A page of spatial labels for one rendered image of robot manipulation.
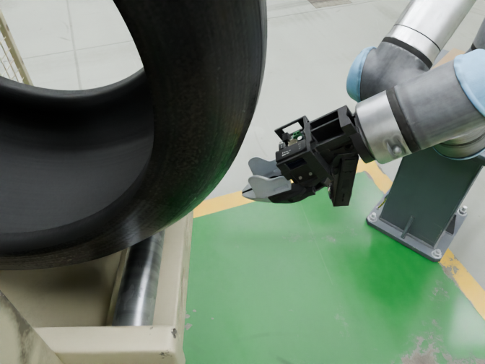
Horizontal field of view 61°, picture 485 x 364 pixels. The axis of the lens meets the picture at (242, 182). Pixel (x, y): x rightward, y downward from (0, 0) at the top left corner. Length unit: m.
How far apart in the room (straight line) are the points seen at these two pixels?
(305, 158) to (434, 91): 0.17
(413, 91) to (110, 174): 0.43
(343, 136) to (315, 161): 0.05
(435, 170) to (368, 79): 0.88
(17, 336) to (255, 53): 0.30
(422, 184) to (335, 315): 0.56
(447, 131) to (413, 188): 1.08
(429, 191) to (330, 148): 1.05
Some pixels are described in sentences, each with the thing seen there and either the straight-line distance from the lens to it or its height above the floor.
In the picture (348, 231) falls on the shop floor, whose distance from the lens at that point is 1.74.
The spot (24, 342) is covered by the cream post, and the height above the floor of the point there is 1.02.
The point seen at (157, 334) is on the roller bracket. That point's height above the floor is 0.95.
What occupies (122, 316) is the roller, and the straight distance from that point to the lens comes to 0.49.
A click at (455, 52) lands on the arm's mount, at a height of 0.67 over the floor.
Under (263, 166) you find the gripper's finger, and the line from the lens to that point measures 0.63.
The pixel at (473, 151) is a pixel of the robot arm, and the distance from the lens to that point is 0.68.
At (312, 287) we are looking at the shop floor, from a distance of 1.57.
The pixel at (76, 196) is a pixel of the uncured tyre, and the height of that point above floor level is 0.91.
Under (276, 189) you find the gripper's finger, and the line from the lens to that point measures 0.62.
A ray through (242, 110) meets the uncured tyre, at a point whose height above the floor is 1.14.
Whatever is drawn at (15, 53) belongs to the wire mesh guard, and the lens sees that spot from 1.29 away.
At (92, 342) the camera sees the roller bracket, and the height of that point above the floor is 0.95.
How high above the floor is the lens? 1.35
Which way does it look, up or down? 46 degrees down
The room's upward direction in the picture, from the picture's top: straight up
